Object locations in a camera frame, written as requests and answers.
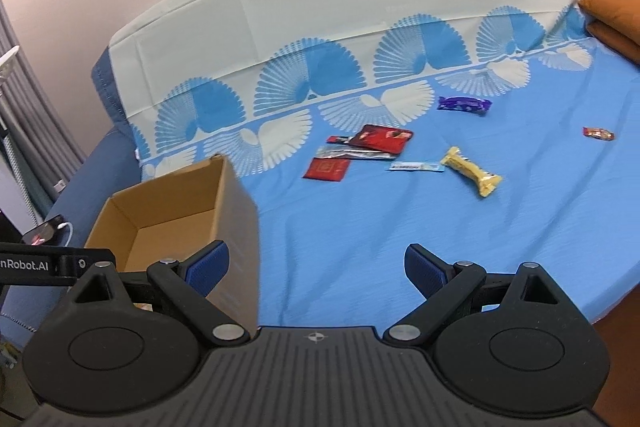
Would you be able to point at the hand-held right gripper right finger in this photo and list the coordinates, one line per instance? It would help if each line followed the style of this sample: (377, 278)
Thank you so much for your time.
(424, 268)

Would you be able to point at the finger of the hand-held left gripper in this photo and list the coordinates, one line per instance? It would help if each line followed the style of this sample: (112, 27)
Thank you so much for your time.
(82, 263)

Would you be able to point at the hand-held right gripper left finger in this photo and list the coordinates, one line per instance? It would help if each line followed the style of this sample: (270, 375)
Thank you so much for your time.
(207, 266)

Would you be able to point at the brown cardboard box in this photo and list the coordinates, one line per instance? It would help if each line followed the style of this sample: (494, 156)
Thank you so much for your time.
(165, 227)

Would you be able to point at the light blue strip packet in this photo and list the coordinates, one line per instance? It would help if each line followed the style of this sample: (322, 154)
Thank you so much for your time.
(415, 166)

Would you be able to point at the yellow snack bar packet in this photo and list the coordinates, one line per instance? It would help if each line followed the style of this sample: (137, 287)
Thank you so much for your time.
(470, 171)

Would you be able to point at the dark red snack packet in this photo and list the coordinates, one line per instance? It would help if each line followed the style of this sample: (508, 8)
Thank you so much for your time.
(382, 138)

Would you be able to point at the silver snack packet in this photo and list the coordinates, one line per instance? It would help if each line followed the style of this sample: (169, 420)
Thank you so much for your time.
(350, 153)

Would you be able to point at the red square packet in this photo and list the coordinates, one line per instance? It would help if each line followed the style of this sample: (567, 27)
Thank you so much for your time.
(326, 169)

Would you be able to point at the red and white strip packet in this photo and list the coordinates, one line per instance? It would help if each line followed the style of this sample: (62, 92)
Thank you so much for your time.
(336, 139)

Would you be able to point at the purple snack packet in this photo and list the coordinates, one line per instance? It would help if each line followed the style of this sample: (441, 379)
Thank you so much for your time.
(464, 105)

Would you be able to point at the small red candy packet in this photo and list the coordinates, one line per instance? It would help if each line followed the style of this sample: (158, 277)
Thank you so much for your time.
(598, 134)

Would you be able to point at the black smartphone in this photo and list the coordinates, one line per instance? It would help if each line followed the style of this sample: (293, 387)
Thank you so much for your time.
(44, 232)

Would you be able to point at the blue fan-print bed sheet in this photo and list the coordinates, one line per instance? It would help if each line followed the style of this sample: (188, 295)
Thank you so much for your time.
(350, 232)

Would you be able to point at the grey curtain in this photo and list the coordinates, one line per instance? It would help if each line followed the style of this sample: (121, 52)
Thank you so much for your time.
(30, 122)

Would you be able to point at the white stand part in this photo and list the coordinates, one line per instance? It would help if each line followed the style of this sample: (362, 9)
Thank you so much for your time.
(7, 59)

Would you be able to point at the orange pillow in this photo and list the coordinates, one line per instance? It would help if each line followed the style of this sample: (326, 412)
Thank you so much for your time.
(617, 44)
(617, 2)

